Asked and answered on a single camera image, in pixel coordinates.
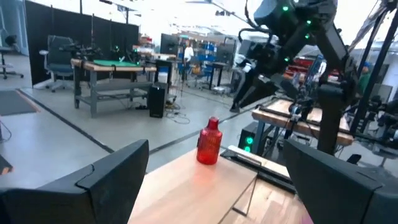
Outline green table mat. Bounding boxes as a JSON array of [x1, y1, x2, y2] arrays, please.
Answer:
[[92, 58, 139, 68]]

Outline black computer monitor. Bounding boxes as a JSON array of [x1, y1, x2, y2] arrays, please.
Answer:
[[160, 33, 180, 56]]

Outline blue office chair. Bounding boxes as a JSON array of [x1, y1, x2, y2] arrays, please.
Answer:
[[39, 35, 75, 93]]

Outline blue storage bins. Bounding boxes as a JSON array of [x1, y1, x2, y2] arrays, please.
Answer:
[[197, 42, 218, 63]]

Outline small red glass bottle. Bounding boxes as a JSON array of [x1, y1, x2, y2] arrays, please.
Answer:
[[196, 116, 223, 166]]

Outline black tower with green lights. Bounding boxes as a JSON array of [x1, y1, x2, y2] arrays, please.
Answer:
[[238, 121, 261, 155]]

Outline wooden shelf with black legs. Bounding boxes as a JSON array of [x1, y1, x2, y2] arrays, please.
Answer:
[[127, 148, 259, 224]]

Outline black side table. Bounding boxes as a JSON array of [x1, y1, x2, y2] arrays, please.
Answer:
[[205, 61, 229, 91]]

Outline person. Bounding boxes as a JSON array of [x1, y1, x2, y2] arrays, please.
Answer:
[[357, 61, 373, 96], [183, 43, 195, 63]]

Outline dark floor mat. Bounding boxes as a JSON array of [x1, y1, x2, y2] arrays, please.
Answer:
[[0, 90, 40, 116]]

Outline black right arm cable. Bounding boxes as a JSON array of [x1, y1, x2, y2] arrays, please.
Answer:
[[238, 0, 271, 43]]

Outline black floor cables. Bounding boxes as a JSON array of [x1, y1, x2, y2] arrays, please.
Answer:
[[164, 102, 191, 125]]

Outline black computer tower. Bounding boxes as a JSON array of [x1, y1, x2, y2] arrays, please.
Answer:
[[148, 82, 169, 119]]

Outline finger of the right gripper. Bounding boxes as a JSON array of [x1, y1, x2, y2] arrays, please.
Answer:
[[229, 76, 259, 113], [241, 82, 279, 108]]

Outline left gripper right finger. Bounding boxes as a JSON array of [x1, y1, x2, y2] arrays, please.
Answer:
[[282, 139, 398, 224]]

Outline grey workbench with wooden top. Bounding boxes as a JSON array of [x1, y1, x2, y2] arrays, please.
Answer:
[[70, 57, 158, 118]]

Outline black partition wall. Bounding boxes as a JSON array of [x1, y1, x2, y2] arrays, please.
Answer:
[[24, 0, 140, 85]]

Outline red storage bins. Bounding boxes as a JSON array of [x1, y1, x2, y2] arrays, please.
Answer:
[[284, 57, 315, 75]]

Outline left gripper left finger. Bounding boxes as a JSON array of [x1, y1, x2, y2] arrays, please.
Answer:
[[0, 139, 150, 224]]

